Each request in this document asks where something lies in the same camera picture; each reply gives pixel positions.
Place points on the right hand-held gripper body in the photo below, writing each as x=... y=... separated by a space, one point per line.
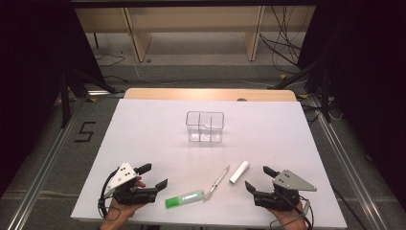
x=290 y=182

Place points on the white board sheet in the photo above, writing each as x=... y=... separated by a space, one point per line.
x=261 y=134

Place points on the light wooden shelf unit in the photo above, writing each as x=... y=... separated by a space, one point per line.
x=191 y=19

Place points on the black metal stand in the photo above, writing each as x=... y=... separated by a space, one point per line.
x=325 y=92
x=65 y=102

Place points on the black curtain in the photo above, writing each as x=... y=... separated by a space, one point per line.
x=32 y=64
x=370 y=80

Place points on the silver pen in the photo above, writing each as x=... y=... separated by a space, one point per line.
x=217 y=183

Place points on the green marker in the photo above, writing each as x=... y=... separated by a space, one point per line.
x=183 y=199

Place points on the wooden table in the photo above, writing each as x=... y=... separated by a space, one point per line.
x=191 y=94

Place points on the short aluminium rail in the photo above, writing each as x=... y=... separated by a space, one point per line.
x=102 y=92

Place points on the yellow tape piece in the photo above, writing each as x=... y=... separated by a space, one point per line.
x=303 y=96
x=283 y=77
x=92 y=99

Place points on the clear plastic organizer box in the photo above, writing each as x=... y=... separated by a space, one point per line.
x=204 y=132

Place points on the person's right hand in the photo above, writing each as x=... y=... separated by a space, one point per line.
x=292 y=220

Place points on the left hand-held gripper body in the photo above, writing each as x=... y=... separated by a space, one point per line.
x=123 y=177

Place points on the person's left hand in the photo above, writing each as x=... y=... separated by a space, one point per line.
x=116 y=217

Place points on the long aluminium rail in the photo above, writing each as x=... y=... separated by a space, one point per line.
x=348 y=159
x=41 y=179

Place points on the white tube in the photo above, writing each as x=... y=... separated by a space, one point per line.
x=239 y=172

